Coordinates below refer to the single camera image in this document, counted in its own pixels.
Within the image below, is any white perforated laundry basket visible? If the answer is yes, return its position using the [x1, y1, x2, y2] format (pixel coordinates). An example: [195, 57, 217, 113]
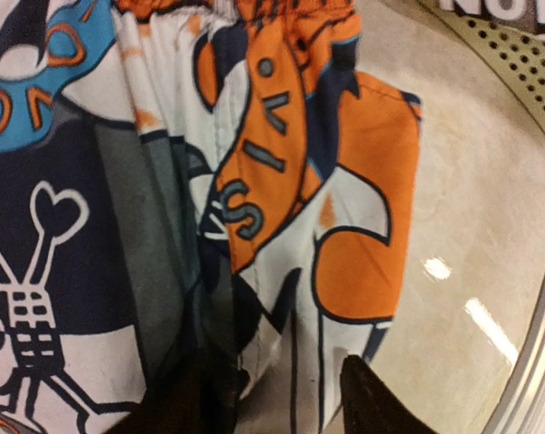
[420, 1, 545, 134]

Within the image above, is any aluminium front rail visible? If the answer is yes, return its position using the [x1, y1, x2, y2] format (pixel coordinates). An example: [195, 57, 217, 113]
[483, 276, 545, 433]

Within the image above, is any colourful graphic print garment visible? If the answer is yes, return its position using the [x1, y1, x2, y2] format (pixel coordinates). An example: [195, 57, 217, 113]
[0, 1, 421, 433]

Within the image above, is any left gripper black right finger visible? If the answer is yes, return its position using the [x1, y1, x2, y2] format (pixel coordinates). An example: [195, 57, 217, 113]
[340, 354, 435, 434]

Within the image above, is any black white lettered garment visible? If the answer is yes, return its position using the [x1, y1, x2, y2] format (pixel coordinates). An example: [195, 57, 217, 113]
[435, 0, 545, 37]

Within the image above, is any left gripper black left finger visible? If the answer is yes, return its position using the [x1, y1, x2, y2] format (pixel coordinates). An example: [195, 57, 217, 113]
[113, 350, 249, 433]

